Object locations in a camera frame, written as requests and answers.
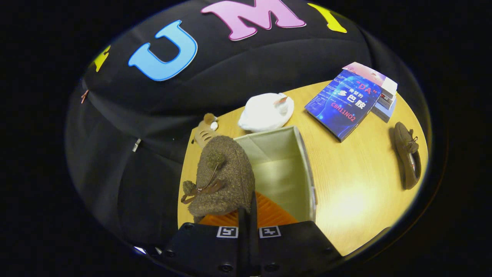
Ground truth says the pink cover book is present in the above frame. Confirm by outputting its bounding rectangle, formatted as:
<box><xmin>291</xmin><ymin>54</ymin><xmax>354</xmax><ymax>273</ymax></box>
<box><xmin>342</xmin><ymin>62</ymin><xmax>399</xmax><ymax>97</ymax></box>

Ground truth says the grey fabric storage box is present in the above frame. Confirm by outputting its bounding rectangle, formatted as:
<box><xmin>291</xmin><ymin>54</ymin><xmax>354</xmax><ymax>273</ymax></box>
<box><xmin>234</xmin><ymin>125</ymin><xmax>318</xmax><ymax>224</ymax></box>

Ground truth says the black backdrop cloth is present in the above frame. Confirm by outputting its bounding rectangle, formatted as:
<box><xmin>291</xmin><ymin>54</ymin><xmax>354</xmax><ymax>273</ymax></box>
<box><xmin>65</xmin><ymin>0</ymin><xmax>423</xmax><ymax>247</ymax></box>

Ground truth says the grey book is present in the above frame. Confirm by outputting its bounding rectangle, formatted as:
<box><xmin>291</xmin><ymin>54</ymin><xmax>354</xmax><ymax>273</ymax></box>
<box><xmin>378</xmin><ymin>92</ymin><xmax>397</xmax><ymax>110</ymax></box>

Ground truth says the brown plush toy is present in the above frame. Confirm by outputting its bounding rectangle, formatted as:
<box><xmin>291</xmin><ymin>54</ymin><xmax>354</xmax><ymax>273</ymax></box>
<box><xmin>191</xmin><ymin>113</ymin><xmax>219</xmax><ymax>149</ymax></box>

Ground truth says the brown fuzzy shoe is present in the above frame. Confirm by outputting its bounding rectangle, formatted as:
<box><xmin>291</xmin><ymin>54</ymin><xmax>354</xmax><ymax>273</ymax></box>
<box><xmin>393</xmin><ymin>122</ymin><xmax>422</xmax><ymax>190</ymax></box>
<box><xmin>181</xmin><ymin>135</ymin><xmax>256</xmax><ymax>224</ymax></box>

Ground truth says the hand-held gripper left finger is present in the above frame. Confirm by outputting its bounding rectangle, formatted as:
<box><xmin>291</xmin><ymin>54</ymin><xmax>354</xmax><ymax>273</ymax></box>
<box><xmin>161</xmin><ymin>208</ymin><xmax>249</xmax><ymax>277</ymax></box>

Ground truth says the pale blue book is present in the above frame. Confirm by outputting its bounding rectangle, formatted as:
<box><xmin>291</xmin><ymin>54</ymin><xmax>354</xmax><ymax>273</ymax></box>
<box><xmin>371</xmin><ymin>98</ymin><xmax>397</xmax><ymax>123</ymax></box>

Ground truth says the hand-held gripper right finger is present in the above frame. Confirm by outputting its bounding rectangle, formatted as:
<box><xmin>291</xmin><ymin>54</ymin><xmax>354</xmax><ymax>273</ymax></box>
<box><xmin>250</xmin><ymin>192</ymin><xmax>343</xmax><ymax>277</ymax></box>

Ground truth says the white plush toy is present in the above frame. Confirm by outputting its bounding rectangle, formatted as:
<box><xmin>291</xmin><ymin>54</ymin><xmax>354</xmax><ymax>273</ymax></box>
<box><xmin>238</xmin><ymin>92</ymin><xmax>295</xmax><ymax>133</ymax></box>

